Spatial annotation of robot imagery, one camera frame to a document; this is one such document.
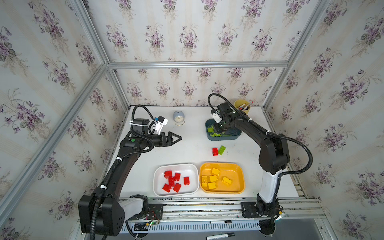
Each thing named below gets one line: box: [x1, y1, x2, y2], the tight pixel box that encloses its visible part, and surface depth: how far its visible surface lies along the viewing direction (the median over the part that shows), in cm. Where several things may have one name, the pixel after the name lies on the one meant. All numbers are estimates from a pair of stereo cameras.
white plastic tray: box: [153, 163, 200, 197], surface depth 84 cm
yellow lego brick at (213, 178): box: [209, 175, 218, 182], surface depth 84 cm
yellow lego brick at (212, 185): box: [208, 182, 217, 190], surface depth 81 cm
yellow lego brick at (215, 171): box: [211, 167, 220, 176], surface depth 86 cm
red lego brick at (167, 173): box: [164, 170, 173, 179], surface depth 85 cm
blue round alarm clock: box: [173, 110, 185, 126], surface depth 109 cm
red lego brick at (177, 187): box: [173, 182, 182, 193], surface depth 82 cm
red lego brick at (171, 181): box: [168, 176, 175, 187], surface depth 82 cm
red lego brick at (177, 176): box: [174, 172, 181, 182], surface depth 86 cm
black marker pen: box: [206, 232, 235, 240], surface depth 68 cm
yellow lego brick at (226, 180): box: [222, 176, 232, 186], surface depth 83 cm
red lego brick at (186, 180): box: [183, 176, 190, 186], surface depth 84 cm
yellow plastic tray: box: [199, 162, 245, 195], surface depth 84 cm
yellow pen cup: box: [234, 99, 251, 115], surface depth 108 cm
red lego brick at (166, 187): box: [162, 183, 172, 193], surface depth 82 cm
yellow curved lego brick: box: [201, 176, 208, 183], surface depth 85 cm
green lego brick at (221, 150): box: [218, 145, 227, 156], surface depth 98 cm
